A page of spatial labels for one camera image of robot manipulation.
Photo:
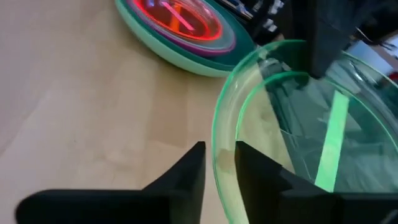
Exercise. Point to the pink translucent plastic plate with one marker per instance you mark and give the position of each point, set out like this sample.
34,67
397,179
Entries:
177,15

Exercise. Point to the green translucent plastic plate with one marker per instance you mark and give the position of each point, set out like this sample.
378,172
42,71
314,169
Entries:
334,133

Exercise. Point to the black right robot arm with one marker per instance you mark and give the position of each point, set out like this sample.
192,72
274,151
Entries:
379,15

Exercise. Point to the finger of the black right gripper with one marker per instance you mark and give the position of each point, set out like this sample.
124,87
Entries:
326,37

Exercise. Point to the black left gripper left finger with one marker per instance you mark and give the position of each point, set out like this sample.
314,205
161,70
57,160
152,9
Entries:
124,207

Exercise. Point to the orange translucent plastic plate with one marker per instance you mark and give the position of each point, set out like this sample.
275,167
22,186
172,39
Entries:
174,24

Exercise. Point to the dark green plastic bowl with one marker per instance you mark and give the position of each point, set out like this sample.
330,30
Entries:
174,57

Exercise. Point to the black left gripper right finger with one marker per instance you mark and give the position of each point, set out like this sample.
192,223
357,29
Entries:
295,208

